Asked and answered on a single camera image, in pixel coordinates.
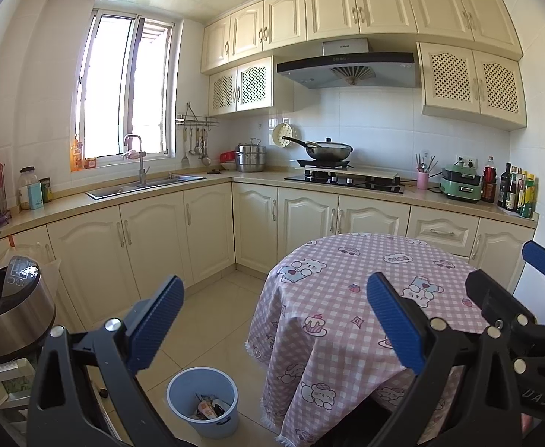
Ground red label sauce bottle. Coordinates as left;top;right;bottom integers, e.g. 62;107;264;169
482;156;497;203

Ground wide cream lattice cabinet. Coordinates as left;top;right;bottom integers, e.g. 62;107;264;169
416;41;528;131

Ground steel wok with lid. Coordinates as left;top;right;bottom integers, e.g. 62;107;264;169
282;136;354;161

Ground black range hood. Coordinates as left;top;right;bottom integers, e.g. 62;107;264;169
276;38;421;90

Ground hanging clear plastic bag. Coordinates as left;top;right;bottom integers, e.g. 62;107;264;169
7;237;63;299

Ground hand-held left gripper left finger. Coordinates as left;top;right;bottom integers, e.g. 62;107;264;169
28;275;186;447

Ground steel kitchen faucet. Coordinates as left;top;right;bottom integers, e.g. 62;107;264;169
123;134;151;187

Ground round table with pink cloth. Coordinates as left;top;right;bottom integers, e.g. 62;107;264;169
244;233;487;447

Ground small cream lattice cabinet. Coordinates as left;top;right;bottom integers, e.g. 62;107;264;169
208;56;295;117

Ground orange dish soap bottle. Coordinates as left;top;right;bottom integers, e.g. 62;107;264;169
70;136;84;171

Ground blue plastic waste bin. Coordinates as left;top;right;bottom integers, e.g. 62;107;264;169
167;367;240;438

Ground slim condiment bottle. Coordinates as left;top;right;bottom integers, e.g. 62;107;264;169
515;170;527;214

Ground glass jar with blue label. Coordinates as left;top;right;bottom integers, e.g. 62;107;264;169
18;166;39;210

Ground white storage rack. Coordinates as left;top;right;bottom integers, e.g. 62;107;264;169
0;358;35;429

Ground steel electric pressure cooker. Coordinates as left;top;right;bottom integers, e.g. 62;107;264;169
0;223;56;361

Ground beige kitchen countertop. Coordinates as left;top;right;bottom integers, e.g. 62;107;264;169
0;171;539;238

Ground hanging metal skimmer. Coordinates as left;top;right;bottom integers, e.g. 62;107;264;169
199;128;212;166

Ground steel steamer pot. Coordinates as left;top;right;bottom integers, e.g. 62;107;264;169
235;138;268;173

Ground pale yellow colander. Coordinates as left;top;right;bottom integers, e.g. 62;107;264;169
272;122;300;149

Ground green yellow label bottle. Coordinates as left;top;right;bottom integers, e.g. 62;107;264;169
520;173;536;219

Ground black portable stove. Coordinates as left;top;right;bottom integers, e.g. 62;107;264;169
297;159;351;169

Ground sliding kitchen window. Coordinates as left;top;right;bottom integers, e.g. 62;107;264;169
72;8;180;161

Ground metal wall utensil rack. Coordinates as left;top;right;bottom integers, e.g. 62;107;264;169
175;102;220;129

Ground cream cabinet drawer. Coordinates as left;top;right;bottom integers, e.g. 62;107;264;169
406;206;480;245

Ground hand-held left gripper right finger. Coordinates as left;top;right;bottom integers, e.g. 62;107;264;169
365;271;522;447

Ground white label condiment bottle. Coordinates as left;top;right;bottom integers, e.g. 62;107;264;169
507;167;520;211

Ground black glass gas hob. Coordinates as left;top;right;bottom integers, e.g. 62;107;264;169
284;171;406;195

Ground cream upper wall cabinets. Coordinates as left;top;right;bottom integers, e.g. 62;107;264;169
201;0;523;75

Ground cream lower kitchen cabinets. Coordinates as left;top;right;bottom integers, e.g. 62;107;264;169
0;181;537;331

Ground green electric cooking pot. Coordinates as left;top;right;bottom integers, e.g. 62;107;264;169
440;164;482;203

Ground bundle of chopsticks and spoons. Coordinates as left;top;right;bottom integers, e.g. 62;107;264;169
414;153;439;174

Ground steel kitchen sink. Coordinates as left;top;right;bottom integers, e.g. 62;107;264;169
85;174;207;201

